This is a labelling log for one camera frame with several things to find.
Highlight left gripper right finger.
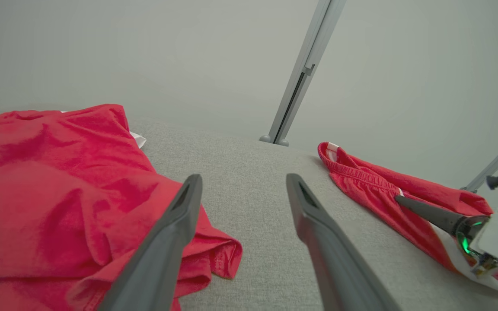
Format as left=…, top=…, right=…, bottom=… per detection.
left=286, top=173, right=401, bottom=311

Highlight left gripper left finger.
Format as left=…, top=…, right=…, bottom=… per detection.
left=98, top=174, right=203, bottom=311

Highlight red white shorts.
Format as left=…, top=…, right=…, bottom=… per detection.
left=317, top=142, right=498, bottom=294

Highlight red white jersey shirt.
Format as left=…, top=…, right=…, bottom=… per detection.
left=0, top=104, right=243, bottom=311

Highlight grey partition post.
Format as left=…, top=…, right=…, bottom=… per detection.
left=461, top=127, right=498, bottom=193
left=259, top=0, right=348, bottom=147

